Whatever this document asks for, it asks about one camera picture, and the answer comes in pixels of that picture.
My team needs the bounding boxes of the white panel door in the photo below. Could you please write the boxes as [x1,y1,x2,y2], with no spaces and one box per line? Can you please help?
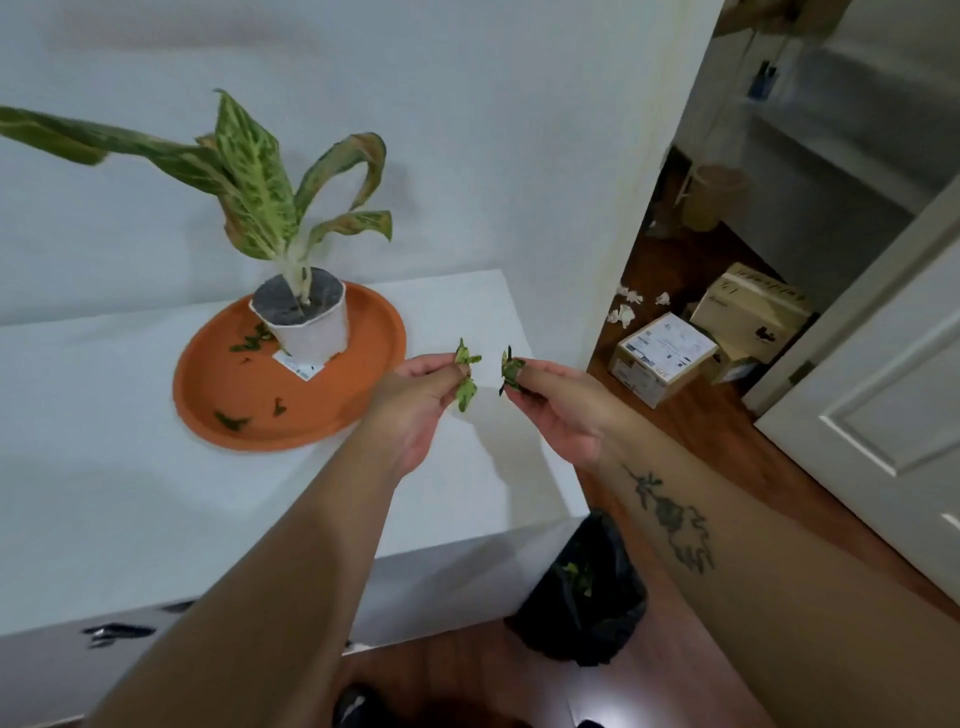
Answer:
[753,232,960,610]

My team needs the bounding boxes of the round orange plastic tray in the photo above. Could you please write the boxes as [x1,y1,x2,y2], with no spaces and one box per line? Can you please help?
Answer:
[172,281,408,453]

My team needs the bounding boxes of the blue container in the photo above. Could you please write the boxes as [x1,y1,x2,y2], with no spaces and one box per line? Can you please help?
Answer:
[747,60,780,103]

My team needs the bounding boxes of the black trash bag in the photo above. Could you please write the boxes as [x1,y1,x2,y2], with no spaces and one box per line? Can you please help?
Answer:
[503,509,649,669]

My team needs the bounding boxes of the white wall shelf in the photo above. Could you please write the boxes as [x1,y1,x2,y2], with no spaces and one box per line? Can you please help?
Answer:
[738,41,960,220]

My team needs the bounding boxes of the large brown cardboard box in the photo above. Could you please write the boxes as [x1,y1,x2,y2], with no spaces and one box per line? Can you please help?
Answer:
[688,261,816,366]

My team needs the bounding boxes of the green leaf scrap cluster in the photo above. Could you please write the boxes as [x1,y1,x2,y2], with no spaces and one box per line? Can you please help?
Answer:
[228,321,279,354]

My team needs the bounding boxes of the person's black shoe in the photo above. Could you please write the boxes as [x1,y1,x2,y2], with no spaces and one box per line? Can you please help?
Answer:
[331,683,393,728]

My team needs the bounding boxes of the black drawer handle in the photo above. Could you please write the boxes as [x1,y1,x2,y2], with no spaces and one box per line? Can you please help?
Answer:
[81,621,157,651]

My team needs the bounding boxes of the small torn green leaf piece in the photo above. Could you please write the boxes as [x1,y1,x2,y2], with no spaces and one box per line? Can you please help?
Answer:
[498,345,527,397]

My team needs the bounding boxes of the person's left hand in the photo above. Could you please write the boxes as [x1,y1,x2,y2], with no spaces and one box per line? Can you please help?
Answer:
[360,354,471,485]

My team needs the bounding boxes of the white paper label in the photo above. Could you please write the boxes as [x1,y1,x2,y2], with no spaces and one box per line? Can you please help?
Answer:
[270,348,326,383]

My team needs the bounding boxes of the long torn green leaf piece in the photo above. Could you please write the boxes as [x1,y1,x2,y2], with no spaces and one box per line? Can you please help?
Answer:
[453,337,483,414]

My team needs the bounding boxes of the variegated green houseplant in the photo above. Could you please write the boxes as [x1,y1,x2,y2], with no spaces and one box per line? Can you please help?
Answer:
[0,89,394,307]

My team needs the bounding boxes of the brown carton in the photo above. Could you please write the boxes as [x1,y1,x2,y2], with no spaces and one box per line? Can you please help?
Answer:
[712,0,854,39]

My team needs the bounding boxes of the person's left forearm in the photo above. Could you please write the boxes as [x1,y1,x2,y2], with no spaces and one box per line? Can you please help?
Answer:
[81,450,402,728]

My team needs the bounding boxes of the white cabinet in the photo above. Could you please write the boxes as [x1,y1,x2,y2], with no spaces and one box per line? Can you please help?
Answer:
[0,269,591,728]

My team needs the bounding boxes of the person's right forearm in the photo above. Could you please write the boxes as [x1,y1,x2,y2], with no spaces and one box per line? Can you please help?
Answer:
[585,420,960,728]

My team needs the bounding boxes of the person's right hand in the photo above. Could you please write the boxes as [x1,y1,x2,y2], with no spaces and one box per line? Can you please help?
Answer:
[503,358,628,472]

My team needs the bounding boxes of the green leaf scraps in bag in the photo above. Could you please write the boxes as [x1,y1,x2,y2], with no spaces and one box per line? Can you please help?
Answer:
[561,560,596,600]

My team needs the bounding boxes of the small flat cardboard box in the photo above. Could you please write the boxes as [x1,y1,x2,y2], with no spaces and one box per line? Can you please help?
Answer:
[703,343,763,386]

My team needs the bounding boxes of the white plant pot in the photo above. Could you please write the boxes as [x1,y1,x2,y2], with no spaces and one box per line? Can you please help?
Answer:
[249,267,351,366]

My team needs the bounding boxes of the cardboard box with white label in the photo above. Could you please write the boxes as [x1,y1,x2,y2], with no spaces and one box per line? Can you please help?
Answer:
[608,312,720,411]

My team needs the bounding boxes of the woven tan basket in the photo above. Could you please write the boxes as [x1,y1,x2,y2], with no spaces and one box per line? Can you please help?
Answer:
[678,164,752,234]

